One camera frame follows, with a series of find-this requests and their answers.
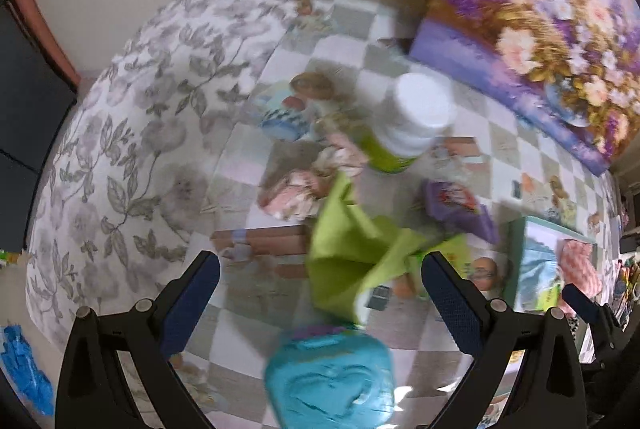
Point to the pink gingham cloth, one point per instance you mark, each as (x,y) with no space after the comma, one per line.
(580,264)

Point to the green picture book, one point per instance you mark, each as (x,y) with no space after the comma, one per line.
(535,234)

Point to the blue plastic gloves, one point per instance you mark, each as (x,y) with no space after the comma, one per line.
(25,369)

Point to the checkered printed tablecloth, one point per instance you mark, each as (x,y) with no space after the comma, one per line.
(350,44)

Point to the light blue cloth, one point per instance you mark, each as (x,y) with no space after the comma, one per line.
(537,269)

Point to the grey floral tablecloth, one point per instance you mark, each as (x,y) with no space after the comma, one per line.
(125,134)

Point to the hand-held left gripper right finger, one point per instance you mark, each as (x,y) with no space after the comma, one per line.
(452,304)

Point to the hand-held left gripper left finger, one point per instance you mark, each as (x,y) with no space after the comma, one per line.
(192,304)

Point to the green bottle with white lid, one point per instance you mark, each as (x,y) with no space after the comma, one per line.
(415,109)

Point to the red-brown board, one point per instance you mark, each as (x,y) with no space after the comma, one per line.
(40,29)

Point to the teal heart-shaped case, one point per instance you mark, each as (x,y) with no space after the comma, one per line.
(325,384)

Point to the pile of colourful craft items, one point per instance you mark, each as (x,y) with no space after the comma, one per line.
(629,279)

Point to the purple packet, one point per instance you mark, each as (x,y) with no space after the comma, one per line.
(450,204)

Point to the green cloth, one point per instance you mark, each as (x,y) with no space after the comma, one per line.
(345,254)

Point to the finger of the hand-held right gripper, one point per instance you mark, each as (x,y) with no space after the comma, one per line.
(580,301)

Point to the dark blue cabinet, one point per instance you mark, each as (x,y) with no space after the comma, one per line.
(25,119)

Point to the floral canvas painting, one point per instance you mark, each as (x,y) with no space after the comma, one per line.
(525,9)

